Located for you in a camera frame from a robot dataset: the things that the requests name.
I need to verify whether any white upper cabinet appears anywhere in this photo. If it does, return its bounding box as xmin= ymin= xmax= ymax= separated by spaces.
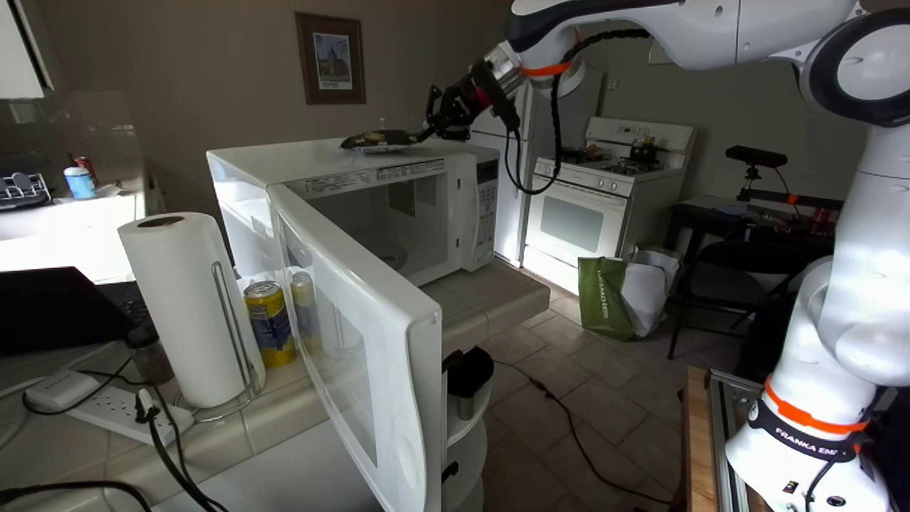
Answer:
xmin=0 ymin=0 xmax=55 ymax=100

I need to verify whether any white plastic bag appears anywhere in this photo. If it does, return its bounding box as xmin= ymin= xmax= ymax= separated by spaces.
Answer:
xmin=620 ymin=250 xmax=680 ymax=337

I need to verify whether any framed picture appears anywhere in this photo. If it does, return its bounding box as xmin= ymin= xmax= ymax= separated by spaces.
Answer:
xmin=296 ymin=11 xmax=367 ymax=104

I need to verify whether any black camera on stand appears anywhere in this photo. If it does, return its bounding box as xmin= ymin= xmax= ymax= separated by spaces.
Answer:
xmin=726 ymin=145 xmax=787 ymax=186

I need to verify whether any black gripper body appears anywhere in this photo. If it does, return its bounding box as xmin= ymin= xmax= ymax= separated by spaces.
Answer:
xmin=427 ymin=60 xmax=518 ymax=132

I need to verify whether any black packet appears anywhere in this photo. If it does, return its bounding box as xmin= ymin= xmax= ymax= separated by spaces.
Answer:
xmin=342 ymin=127 xmax=416 ymax=149

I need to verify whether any yellow blue can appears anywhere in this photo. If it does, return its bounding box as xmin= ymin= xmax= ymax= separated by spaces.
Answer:
xmin=245 ymin=280 xmax=296 ymax=367

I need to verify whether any white power strip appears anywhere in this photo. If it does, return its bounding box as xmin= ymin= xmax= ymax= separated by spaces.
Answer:
xmin=25 ymin=368 xmax=192 ymax=442

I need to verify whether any green bag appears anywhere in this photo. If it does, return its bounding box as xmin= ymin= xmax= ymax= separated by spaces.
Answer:
xmin=578 ymin=259 xmax=635 ymax=340

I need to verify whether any white stove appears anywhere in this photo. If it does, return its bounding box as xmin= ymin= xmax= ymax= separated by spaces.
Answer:
xmin=522 ymin=115 xmax=697 ymax=293

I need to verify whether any microwave door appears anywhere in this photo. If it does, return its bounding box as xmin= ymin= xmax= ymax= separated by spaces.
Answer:
xmin=268 ymin=185 xmax=447 ymax=512

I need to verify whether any blue white bottle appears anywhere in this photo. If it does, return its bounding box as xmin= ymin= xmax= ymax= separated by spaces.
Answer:
xmin=63 ymin=165 xmax=97 ymax=199

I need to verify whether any black floor cable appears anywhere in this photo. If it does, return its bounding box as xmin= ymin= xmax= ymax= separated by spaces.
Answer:
xmin=492 ymin=354 xmax=677 ymax=508

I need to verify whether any white microwave oven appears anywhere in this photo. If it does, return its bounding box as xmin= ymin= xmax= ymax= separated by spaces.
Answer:
xmin=204 ymin=139 xmax=498 ymax=285

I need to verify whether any paper towel roll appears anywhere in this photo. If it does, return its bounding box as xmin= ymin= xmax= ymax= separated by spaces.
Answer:
xmin=119 ymin=212 xmax=265 ymax=410

